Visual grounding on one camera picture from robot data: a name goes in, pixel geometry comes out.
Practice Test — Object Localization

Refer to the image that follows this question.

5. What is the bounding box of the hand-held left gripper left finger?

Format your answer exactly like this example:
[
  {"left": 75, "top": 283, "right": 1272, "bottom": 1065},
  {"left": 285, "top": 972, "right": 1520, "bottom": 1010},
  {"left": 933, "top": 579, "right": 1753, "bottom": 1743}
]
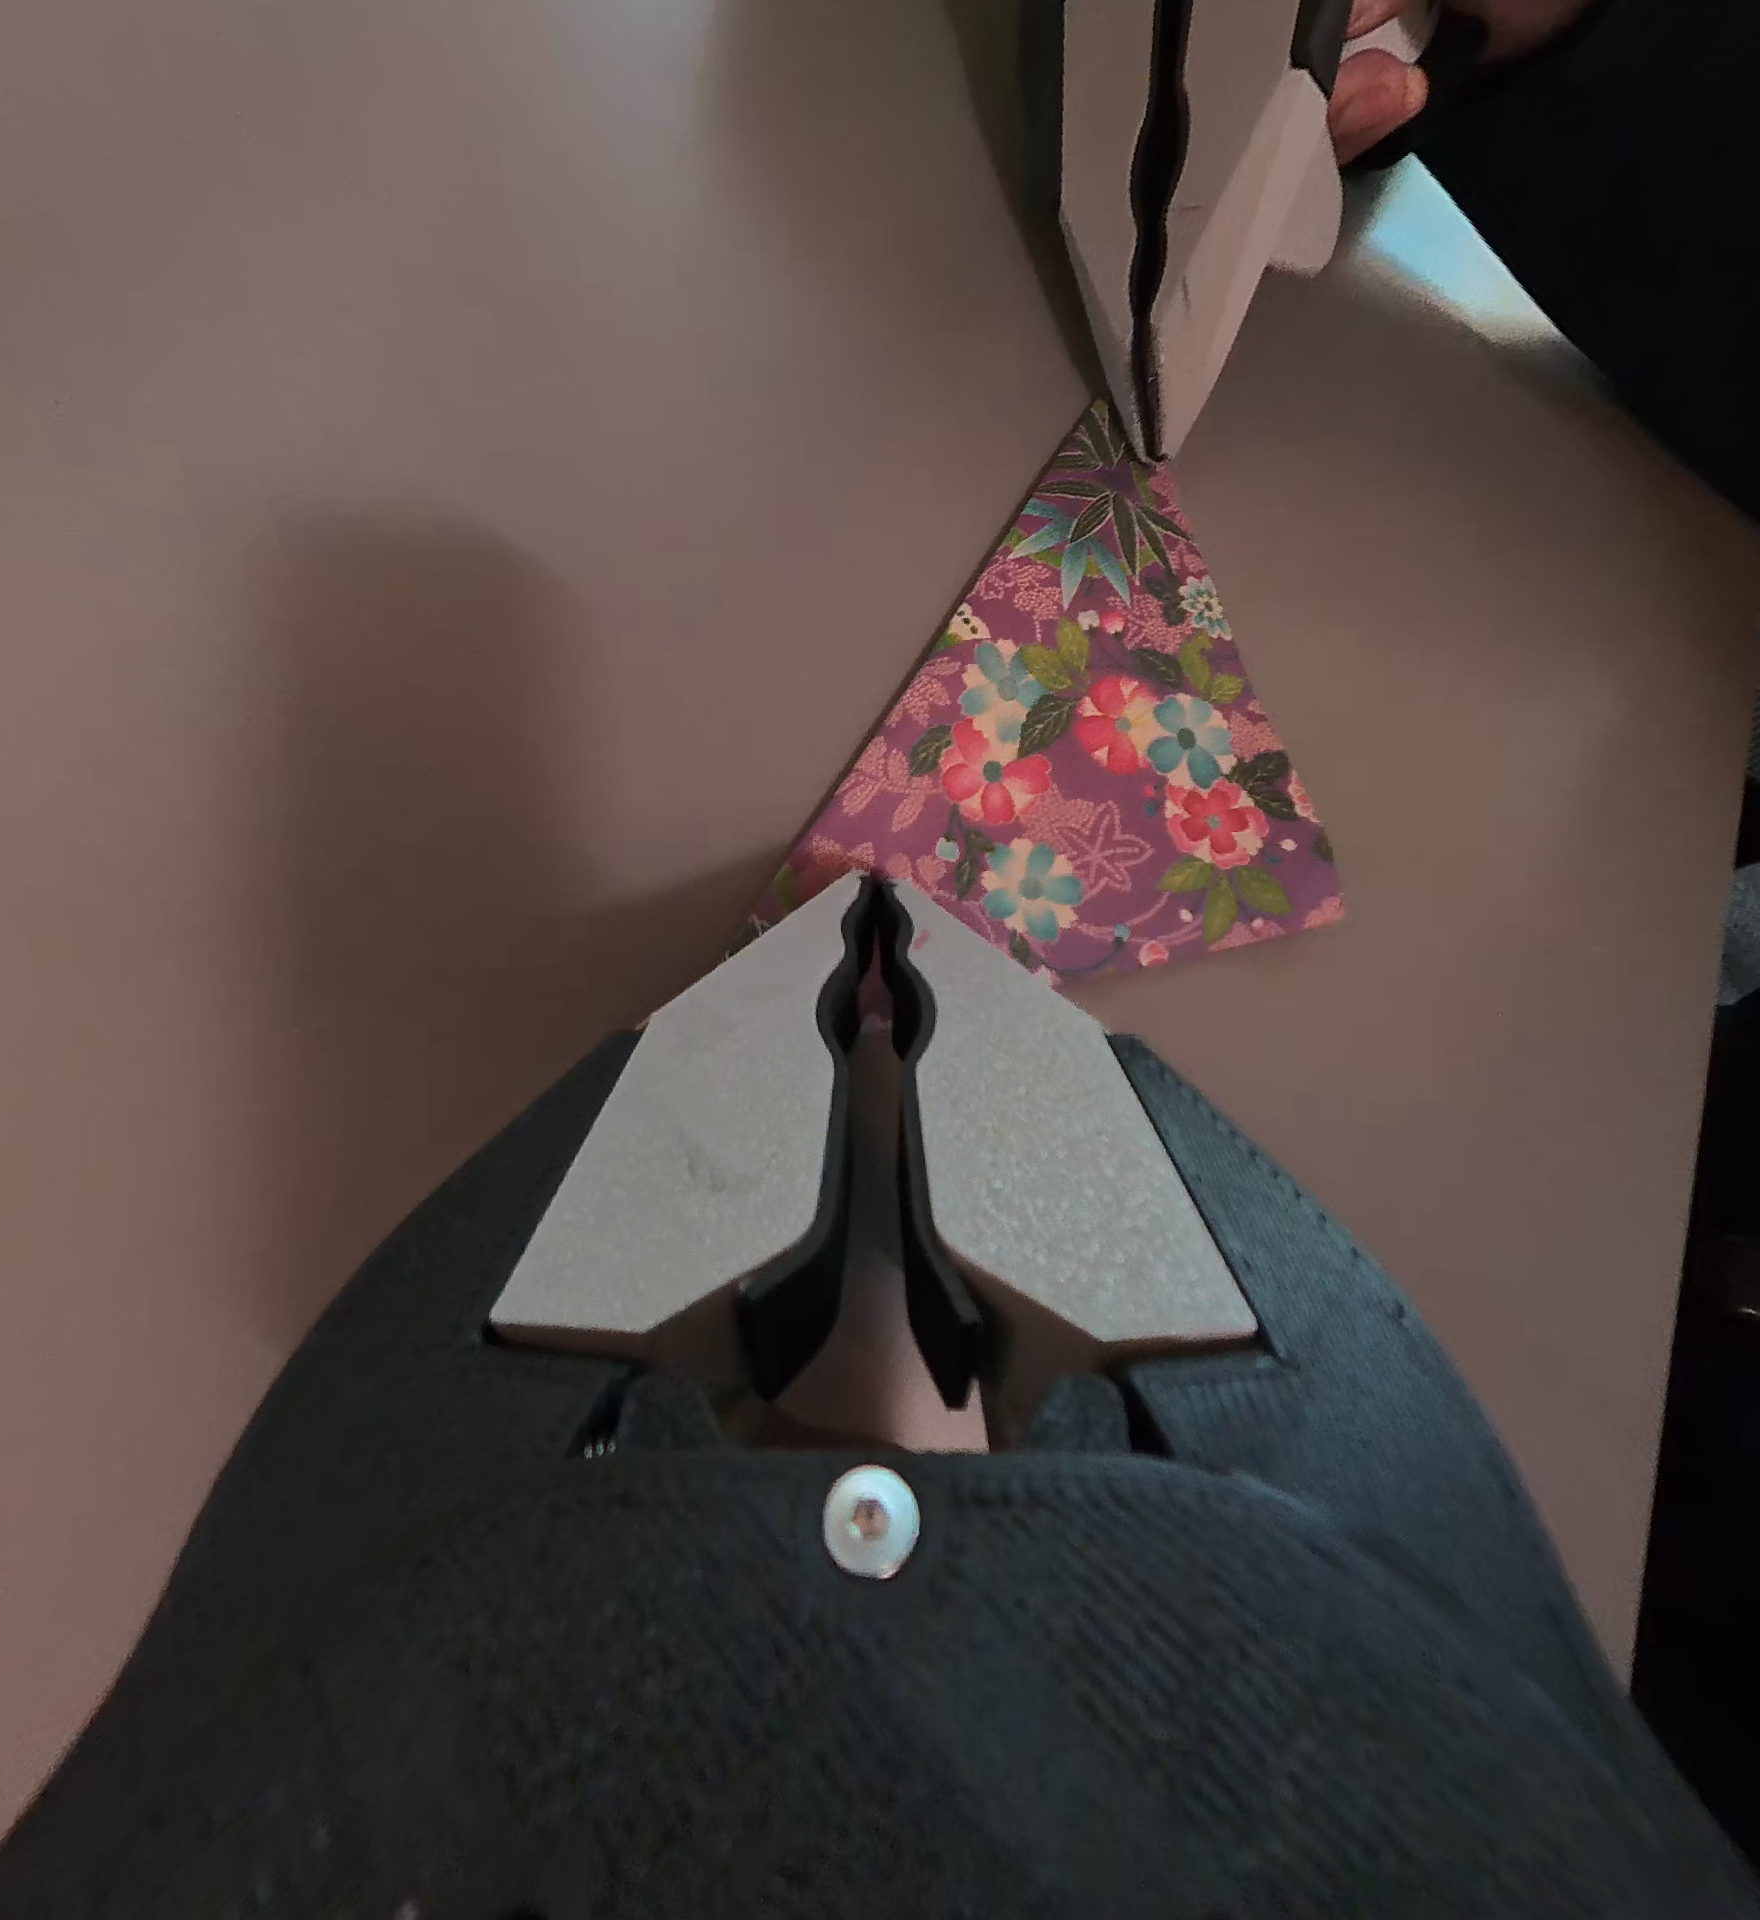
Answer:
[{"left": 489, "top": 875, "right": 883, "bottom": 1406}]

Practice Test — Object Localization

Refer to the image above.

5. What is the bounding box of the person's right forearm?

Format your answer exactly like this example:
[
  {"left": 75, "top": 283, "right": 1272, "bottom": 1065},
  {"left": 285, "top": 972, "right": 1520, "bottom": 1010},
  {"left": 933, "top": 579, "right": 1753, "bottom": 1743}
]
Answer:
[{"left": 1396, "top": 0, "right": 1760, "bottom": 602}]

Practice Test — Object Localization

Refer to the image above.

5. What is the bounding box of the person's dark clothed body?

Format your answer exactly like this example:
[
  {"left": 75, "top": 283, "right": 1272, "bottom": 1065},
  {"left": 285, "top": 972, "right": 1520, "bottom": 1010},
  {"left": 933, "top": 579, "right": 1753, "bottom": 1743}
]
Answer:
[{"left": 1627, "top": 845, "right": 1760, "bottom": 1920}]

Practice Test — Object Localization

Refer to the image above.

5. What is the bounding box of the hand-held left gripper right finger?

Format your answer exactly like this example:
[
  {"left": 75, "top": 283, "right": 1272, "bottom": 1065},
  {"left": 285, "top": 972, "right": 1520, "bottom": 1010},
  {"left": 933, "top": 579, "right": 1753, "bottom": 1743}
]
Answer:
[{"left": 877, "top": 882, "right": 1263, "bottom": 1410}]

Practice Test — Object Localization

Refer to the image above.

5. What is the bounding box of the person's right hand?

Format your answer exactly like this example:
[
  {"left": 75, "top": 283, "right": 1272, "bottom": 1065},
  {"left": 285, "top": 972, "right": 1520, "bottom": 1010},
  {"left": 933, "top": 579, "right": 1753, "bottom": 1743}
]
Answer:
[{"left": 1325, "top": 0, "right": 1440, "bottom": 172}]

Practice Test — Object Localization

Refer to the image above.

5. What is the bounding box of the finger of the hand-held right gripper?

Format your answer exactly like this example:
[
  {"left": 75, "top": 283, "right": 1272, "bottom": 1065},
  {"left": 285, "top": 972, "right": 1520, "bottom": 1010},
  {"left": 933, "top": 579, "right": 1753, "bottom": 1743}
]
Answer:
[
  {"left": 1146, "top": 0, "right": 1346, "bottom": 459},
  {"left": 1057, "top": 0, "right": 1166, "bottom": 455}
]

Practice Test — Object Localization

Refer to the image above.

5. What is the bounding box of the purple floral origami paper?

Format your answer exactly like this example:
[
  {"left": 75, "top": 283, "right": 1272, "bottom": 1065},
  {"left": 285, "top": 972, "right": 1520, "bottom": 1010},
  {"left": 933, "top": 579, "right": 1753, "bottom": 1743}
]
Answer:
[{"left": 752, "top": 397, "right": 1349, "bottom": 993}]

